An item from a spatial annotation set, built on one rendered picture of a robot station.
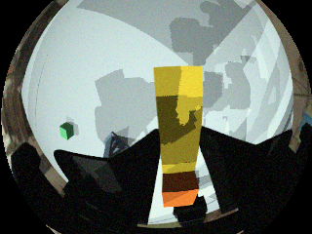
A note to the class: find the green cube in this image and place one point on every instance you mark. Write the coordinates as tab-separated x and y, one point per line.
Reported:
66	130

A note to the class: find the yellow bar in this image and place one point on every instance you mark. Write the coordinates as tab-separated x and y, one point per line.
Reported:
179	103

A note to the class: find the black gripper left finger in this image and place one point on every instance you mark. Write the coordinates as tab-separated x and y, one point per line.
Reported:
130	175

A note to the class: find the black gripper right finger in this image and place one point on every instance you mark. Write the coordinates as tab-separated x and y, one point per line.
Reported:
234	164

